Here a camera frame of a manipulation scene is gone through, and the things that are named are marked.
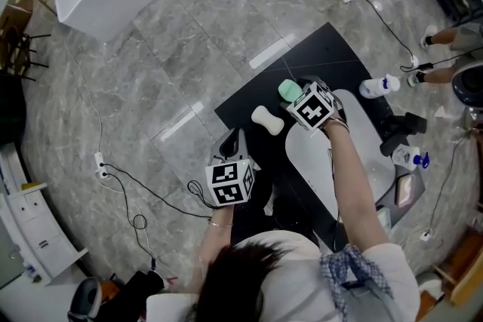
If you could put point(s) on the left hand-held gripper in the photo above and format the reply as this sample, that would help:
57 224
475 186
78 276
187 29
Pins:
230 183

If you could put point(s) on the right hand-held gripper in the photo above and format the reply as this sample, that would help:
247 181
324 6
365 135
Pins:
311 107

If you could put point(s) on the green soap bar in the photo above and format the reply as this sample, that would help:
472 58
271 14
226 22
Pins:
290 90

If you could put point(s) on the white soap bar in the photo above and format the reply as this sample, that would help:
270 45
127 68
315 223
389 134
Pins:
267 118

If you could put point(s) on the pink soap dish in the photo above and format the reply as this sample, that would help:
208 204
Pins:
404 190

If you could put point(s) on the translucent soap dish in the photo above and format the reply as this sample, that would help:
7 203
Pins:
385 218

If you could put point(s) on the person's right forearm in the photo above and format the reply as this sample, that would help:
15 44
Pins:
354 184

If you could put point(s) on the person's left forearm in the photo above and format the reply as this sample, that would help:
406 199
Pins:
217 249

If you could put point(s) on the person's right hand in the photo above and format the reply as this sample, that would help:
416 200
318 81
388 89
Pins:
336 122

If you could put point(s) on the dark wooden sink cabinet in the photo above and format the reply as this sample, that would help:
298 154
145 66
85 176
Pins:
320 56

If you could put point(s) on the person's black trousers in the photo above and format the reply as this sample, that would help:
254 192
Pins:
271 211

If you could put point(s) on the white sink basin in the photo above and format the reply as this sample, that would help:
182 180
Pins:
366 132

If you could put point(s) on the white spray bottle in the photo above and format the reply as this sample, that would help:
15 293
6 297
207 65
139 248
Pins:
377 86

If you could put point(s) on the black faucet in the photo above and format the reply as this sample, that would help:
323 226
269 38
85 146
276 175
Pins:
402 132

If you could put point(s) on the white bottle blue pump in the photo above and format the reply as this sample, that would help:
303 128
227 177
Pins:
407 156

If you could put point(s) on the person's white shirt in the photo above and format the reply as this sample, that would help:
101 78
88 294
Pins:
287 275

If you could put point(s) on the blue checked cloth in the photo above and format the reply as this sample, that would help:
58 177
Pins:
347 271

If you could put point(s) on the grey helmet-shaped device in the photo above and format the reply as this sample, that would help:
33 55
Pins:
87 299

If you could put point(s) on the dark wooden chair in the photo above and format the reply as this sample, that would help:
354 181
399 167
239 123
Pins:
19 53

